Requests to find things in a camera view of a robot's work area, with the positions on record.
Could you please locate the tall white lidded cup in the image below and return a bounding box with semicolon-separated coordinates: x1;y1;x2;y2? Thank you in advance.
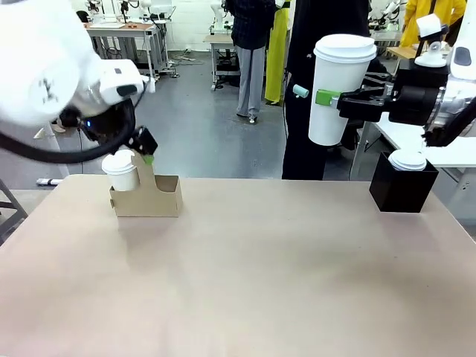
308;33;378;147

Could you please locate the yellow hanging garment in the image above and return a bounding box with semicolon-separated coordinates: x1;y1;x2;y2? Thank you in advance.
264;0;292;106

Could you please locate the grey workbench with boards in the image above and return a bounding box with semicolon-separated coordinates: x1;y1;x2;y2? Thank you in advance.
82;21;169;81

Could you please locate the brown cardboard cup carrier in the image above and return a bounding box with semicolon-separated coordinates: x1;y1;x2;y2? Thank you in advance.
109;151;184;219

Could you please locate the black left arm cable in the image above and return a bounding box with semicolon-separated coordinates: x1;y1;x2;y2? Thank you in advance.
0;103;137;165

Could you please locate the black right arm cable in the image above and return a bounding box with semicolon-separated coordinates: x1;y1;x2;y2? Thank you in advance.
422;94;476;148

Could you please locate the person in plaid shirt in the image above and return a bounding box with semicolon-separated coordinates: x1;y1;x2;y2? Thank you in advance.
229;0;277;123

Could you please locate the person in black clothes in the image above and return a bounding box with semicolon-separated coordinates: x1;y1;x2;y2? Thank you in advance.
280;0;393;181

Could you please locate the stack of white cup lids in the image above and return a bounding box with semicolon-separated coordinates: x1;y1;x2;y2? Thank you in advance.
387;149;428;173

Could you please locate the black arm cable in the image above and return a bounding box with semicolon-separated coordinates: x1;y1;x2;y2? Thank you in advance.
422;94;476;148
0;103;137;165

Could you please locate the small grey workbench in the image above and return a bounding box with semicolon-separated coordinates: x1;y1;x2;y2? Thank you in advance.
202;33;241;92

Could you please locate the person in yellow jacket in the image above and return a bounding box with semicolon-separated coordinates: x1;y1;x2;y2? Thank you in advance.
402;0;468;48

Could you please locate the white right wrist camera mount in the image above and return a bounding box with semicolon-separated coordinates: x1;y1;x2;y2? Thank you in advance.
414;13;450;68

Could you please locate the black open box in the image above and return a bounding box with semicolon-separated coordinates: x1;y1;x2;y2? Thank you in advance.
368;150;440;214

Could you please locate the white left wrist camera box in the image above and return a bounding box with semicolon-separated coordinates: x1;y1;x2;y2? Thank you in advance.
98;59;157;107

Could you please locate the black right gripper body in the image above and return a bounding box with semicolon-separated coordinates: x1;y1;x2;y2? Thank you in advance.
386;68;449;127

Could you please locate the grey metal frame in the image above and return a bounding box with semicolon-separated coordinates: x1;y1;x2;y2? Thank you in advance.
0;178;30;245

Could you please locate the small white lidded cup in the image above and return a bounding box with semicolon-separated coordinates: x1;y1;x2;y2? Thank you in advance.
101;149;141;193

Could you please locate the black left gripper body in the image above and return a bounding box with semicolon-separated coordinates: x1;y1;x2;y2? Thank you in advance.
59;99;138;149

